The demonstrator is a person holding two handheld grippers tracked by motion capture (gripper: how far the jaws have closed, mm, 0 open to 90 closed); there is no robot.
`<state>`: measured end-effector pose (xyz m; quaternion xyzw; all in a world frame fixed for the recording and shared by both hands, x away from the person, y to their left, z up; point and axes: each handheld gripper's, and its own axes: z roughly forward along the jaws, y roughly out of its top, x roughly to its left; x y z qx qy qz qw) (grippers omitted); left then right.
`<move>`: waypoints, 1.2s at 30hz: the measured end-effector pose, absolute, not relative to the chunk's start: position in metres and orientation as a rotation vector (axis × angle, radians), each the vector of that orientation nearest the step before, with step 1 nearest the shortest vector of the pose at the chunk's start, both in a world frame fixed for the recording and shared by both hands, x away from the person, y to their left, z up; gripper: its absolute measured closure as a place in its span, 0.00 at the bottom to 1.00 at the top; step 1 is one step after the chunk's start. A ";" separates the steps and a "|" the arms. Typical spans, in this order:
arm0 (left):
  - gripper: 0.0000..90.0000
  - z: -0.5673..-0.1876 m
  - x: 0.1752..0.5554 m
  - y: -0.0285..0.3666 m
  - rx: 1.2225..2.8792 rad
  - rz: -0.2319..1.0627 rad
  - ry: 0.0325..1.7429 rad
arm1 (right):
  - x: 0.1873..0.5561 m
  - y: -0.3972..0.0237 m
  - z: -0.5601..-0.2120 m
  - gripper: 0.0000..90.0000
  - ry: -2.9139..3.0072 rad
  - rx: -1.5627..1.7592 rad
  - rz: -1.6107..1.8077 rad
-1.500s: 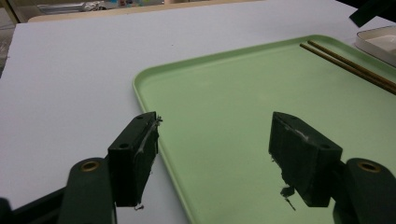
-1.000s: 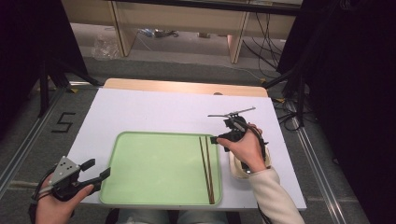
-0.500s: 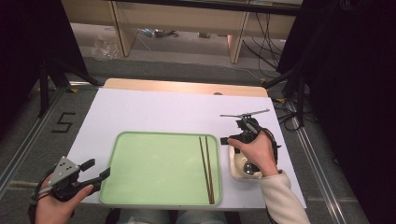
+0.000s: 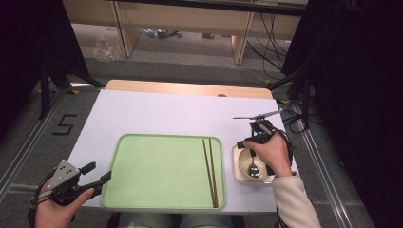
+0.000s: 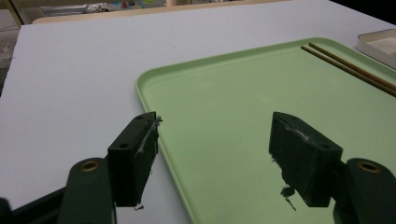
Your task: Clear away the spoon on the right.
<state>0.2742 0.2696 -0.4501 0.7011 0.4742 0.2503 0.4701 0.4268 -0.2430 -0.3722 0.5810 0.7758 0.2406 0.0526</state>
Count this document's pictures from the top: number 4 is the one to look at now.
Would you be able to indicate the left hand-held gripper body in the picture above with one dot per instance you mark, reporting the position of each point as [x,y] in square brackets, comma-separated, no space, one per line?
[61,175]

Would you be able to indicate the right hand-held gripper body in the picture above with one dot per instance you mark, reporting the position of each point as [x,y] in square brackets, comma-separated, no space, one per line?
[261,129]

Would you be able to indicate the cream round bowl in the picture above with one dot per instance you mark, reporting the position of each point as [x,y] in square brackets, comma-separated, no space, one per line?
[245,164]

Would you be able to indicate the metal spoon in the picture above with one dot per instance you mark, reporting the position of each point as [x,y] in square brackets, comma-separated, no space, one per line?
[253,171]

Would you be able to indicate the cream square plate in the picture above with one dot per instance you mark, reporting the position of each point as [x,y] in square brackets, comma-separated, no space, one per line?
[236,174]

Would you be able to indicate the brown wooden chopstick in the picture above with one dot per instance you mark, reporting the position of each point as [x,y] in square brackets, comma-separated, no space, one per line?
[214,171]
[209,174]

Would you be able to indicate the light green plastic tray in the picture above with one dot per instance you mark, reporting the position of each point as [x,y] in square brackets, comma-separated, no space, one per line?
[158,172]

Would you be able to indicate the person's right hand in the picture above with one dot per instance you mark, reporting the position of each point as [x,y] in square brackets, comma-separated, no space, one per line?
[274,155]

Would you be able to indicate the person's left hand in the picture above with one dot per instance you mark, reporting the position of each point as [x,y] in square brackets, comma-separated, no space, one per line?
[52,217]

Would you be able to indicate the black tape floor mark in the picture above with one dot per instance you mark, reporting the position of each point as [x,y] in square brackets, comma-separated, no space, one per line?
[65,125]

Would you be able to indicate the black metal stand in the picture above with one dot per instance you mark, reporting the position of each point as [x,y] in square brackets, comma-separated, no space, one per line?
[44,91]
[304,95]

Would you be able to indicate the white table cover sheet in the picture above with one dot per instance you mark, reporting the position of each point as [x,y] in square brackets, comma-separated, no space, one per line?
[177,114]

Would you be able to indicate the person's right leg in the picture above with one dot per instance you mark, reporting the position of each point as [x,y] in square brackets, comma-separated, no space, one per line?
[209,222]

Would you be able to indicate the black curtain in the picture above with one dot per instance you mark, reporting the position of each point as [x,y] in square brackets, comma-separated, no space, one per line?
[28,47]
[358,95]

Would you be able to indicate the clear plastic bag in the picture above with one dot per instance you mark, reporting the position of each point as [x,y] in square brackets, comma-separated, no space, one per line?
[107,47]

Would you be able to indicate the blue and black floor clutter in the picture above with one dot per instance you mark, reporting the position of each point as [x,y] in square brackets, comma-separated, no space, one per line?
[161,33]

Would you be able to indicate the aluminium floor rail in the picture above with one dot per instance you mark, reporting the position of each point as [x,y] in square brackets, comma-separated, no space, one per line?
[323,171]
[28,145]

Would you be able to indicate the light wooden desk frame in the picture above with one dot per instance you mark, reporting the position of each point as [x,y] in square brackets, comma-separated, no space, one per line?
[183,17]

